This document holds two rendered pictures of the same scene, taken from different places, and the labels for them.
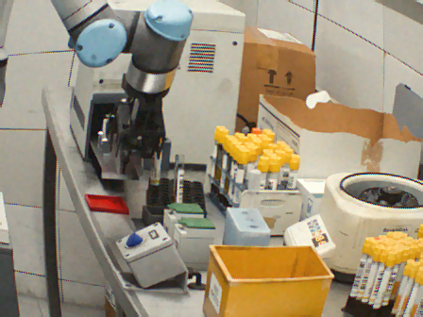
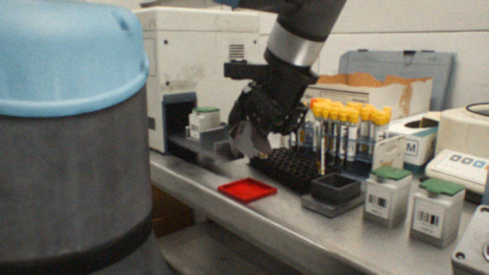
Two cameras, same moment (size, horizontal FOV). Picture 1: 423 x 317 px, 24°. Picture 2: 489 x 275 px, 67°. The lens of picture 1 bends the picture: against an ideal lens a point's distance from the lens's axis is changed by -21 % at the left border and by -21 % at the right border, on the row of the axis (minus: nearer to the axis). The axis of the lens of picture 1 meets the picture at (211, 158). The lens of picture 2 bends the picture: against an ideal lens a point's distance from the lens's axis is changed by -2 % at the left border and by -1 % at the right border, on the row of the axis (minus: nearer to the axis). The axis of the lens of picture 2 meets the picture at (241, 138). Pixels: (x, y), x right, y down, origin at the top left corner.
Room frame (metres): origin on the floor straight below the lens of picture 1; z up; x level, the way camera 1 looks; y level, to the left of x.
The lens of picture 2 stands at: (1.27, 0.40, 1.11)
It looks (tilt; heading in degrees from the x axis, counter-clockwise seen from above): 14 degrees down; 335
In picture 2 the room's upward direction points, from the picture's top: straight up
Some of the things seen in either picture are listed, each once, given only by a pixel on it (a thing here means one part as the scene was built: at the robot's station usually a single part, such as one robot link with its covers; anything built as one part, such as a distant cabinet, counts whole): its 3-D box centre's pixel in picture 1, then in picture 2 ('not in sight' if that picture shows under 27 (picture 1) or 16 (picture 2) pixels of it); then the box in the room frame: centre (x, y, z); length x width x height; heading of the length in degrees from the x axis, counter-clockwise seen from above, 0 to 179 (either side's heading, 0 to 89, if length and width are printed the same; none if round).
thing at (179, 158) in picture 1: (177, 189); (319, 156); (1.74, 0.04, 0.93); 0.01 x 0.01 x 0.10; 4
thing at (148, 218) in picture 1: (162, 223); (335, 192); (1.67, 0.06, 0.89); 0.09 x 0.05 x 0.04; 105
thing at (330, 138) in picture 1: (345, 158); (355, 108); (1.97, -0.23, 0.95); 0.29 x 0.25 x 0.15; 105
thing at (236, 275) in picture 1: (266, 296); not in sight; (1.30, -0.09, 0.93); 0.13 x 0.13 x 0.10; 11
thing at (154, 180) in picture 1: (178, 174); (292, 143); (1.81, 0.05, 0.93); 0.17 x 0.09 x 0.11; 4
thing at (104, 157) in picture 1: (111, 147); (199, 137); (1.97, 0.17, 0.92); 0.21 x 0.07 x 0.05; 15
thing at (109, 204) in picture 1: (106, 204); (247, 189); (1.77, 0.16, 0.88); 0.07 x 0.07 x 0.01; 15
